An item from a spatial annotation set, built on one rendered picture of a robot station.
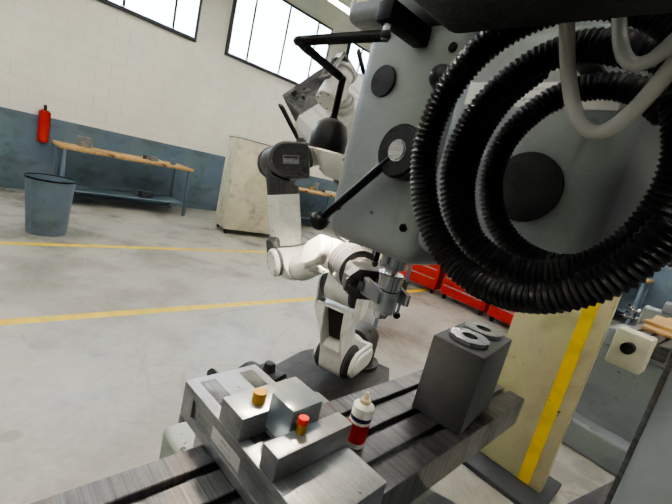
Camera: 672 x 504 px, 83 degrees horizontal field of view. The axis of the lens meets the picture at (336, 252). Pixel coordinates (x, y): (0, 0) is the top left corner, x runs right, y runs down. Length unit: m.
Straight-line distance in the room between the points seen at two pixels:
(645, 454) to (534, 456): 2.25
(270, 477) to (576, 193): 0.49
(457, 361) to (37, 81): 7.58
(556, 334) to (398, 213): 1.89
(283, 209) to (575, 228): 0.79
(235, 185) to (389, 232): 6.16
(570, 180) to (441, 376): 0.60
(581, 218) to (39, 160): 7.83
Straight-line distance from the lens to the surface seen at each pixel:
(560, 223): 0.42
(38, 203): 5.24
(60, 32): 8.02
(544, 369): 2.41
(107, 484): 0.69
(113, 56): 8.13
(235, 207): 6.72
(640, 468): 0.33
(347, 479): 0.63
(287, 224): 1.07
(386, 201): 0.55
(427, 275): 6.00
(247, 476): 0.65
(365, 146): 0.59
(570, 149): 0.43
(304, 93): 1.21
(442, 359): 0.91
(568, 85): 0.30
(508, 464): 2.66
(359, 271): 0.67
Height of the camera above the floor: 1.41
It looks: 11 degrees down
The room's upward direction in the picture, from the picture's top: 14 degrees clockwise
